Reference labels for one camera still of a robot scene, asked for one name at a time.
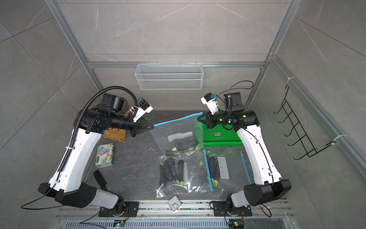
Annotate clear zip-top bag blue zipper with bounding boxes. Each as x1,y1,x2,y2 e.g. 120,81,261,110
198,148,254,193

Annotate dark eggplant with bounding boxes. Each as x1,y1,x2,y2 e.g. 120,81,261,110
208,156,220,188

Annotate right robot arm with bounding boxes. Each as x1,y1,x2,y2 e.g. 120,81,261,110
201,91,292,213

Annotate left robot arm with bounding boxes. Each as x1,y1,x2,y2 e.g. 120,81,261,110
38,86,153,216

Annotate brown teddy bear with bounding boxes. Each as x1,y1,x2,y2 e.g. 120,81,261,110
102,105,135,143

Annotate green plastic basket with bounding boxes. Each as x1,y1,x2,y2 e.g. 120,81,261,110
194,118,243,147

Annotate colourful tissue pack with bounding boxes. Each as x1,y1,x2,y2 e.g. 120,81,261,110
95,143,114,168

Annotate small white clock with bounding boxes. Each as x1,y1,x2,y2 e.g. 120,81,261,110
168,196,182,212

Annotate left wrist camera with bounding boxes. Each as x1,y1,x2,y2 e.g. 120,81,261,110
130,98,153,123

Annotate white wire wall basket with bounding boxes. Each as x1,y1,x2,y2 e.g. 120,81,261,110
135,64,204,90

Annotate black wall hook rack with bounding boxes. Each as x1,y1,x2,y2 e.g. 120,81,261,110
273,85,336,160

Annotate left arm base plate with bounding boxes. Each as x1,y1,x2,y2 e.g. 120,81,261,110
98,201,140,217

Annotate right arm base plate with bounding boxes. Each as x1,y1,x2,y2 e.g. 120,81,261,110
209,200,253,217

